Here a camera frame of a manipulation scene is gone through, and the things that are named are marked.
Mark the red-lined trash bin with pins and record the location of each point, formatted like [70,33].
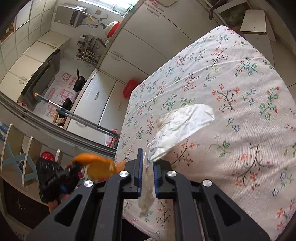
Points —
[130,86]

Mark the blue folding chair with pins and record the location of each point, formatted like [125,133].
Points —
[23,154]

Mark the white plastic bag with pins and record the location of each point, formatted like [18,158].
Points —
[172,128]

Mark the red white bowl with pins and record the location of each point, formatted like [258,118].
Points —
[111,28]

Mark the floral tablecloth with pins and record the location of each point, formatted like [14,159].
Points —
[249,150]

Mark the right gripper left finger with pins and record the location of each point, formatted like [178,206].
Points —
[94,211]

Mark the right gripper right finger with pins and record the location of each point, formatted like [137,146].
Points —
[202,211]

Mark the large orange peel piece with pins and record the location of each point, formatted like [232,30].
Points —
[98,167]

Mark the black frying pan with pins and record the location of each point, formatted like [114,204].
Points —
[80,82]

